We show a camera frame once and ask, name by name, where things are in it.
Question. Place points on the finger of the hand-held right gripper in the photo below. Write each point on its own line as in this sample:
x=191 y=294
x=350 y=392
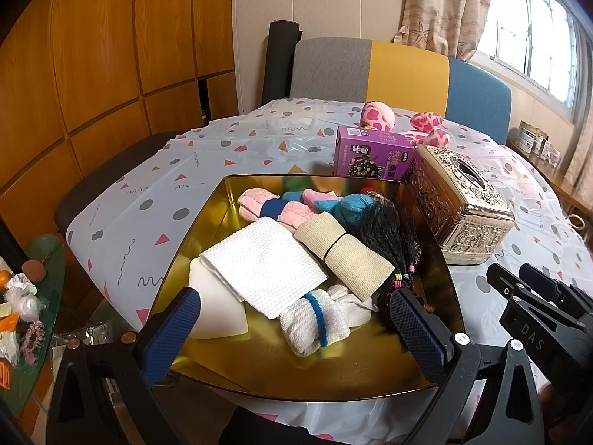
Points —
x=502 y=282
x=542 y=282

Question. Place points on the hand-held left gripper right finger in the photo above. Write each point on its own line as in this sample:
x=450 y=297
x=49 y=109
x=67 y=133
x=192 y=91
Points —
x=414 y=333

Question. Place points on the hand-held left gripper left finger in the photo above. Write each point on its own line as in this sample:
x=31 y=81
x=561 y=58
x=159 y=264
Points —
x=171 y=333

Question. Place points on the white sponge block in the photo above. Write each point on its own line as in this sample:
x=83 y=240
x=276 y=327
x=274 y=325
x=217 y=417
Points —
x=217 y=315

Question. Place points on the beige bandage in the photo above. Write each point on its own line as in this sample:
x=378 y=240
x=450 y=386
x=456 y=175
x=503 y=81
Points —
x=356 y=259

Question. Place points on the black hair wig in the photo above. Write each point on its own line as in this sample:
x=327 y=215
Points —
x=384 y=241

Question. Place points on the white spoon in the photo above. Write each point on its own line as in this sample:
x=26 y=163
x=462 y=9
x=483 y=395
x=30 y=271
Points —
x=259 y=264

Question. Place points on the gold metal tin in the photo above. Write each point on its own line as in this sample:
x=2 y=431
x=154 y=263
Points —
x=278 y=371

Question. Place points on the white sock with blue band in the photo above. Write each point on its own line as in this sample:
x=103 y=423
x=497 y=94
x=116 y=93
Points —
x=301 y=324

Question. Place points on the red fuzzy christmas sock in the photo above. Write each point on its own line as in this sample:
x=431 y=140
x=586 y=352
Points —
x=367 y=190

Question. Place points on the pink sock with blue cuff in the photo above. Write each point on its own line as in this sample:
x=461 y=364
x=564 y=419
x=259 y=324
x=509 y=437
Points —
x=324 y=201

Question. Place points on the pink towel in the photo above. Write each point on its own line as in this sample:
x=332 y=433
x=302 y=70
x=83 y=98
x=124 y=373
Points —
x=296 y=213

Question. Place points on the ornate silver tissue box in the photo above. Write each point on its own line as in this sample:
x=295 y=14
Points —
x=463 y=213

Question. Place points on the wooden side table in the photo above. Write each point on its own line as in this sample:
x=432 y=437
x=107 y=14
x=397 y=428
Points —
x=570 y=190

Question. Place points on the pink wavy print curtain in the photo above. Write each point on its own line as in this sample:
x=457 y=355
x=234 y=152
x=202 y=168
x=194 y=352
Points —
x=581 y=148

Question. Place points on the glass side table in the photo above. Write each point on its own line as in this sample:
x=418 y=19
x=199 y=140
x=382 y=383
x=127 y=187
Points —
x=46 y=259

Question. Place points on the crumpled white wrapper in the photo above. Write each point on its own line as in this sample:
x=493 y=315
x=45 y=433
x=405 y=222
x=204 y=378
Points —
x=23 y=301

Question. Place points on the purple cardboard box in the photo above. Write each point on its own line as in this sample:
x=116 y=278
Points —
x=370 y=148

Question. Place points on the pink spotted plush toy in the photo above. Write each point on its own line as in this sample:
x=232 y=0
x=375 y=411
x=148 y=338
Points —
x=377 y=113

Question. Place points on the grey yellow blue chair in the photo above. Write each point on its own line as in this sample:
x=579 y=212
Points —
x=407 y=69

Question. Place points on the window with metal bars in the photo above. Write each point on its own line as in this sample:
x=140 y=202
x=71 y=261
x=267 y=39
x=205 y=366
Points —
x=542 y=28

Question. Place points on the starfish print curtain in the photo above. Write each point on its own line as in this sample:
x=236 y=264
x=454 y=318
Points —
x=440 y=4

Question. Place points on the wooden wardrobe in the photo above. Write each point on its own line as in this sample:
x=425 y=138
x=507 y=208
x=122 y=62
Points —
x=92 y=55

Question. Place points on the black rolled mat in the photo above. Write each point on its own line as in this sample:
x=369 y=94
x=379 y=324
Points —
x=280 y=60

